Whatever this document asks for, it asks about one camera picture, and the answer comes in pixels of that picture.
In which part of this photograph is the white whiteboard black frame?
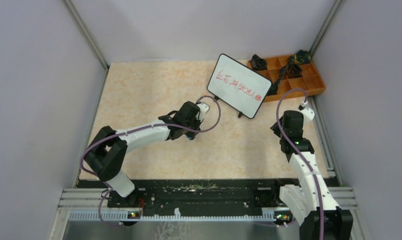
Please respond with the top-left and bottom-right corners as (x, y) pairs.
(206, 53), (272, 119)

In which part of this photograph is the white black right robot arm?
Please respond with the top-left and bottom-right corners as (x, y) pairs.
(270, 108), (354, 240)

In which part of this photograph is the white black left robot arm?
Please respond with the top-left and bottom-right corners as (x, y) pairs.
(83, 101), (210, 207)

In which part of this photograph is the orange compartment tray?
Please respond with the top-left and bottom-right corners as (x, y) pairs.
(247, 54), (326, 103)

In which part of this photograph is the dark cloth with yellow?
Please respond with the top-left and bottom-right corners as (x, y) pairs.
(288, 49), (312, 65)

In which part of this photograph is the black crumpled cloth left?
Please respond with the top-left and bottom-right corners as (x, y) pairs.
(249, 54), (268, 71)

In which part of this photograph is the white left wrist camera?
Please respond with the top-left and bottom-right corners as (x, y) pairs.
(197, 102), (211, 119)

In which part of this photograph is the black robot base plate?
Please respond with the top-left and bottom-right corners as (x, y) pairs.
(75, 178), (340, 219)

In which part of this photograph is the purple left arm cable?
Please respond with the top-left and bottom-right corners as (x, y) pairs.
(79, 95), (222, 229)

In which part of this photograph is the left corner aluminium post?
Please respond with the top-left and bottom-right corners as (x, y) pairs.
(61, 0), (110, 71)

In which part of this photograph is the corner aluminium post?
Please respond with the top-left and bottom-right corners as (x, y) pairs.
(61, 0), (110, 71)
(309, 0), (345, 58)

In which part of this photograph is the right corner aluminium post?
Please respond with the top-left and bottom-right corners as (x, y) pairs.
(309, 0), (345, 58)

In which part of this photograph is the aluminium frame rail front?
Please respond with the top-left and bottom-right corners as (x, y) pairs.
(56, 187), (358, 211)

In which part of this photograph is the white toothed cable duct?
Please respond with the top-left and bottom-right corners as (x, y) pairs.
(68, 208), (283, 222)

